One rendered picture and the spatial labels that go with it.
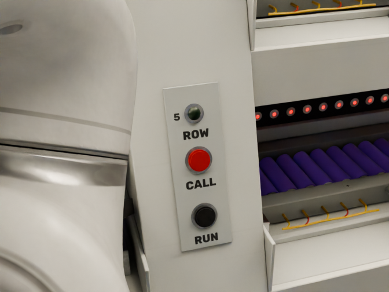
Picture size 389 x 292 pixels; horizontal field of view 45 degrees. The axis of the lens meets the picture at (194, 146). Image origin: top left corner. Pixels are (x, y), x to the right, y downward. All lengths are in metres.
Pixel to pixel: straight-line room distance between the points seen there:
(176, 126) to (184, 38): 0.06
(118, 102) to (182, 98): 0.18
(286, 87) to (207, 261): 0.15
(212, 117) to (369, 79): 0.14
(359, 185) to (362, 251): 0.07
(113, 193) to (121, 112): 0.03
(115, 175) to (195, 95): 0.19
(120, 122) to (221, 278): 0.25
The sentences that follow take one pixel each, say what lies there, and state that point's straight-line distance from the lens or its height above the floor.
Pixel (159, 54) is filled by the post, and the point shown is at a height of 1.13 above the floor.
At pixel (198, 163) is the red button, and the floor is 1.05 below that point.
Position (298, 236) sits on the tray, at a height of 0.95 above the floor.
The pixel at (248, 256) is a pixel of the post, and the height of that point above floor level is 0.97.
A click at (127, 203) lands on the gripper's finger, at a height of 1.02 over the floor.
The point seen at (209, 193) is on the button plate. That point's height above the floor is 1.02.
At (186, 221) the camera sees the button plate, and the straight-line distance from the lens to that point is 0.35.
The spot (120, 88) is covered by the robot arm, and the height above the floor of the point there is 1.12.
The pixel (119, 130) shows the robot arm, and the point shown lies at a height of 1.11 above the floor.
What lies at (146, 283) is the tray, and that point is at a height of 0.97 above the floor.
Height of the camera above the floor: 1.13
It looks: 12 degrees down
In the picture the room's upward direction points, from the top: 6 degrees counter-clockwise
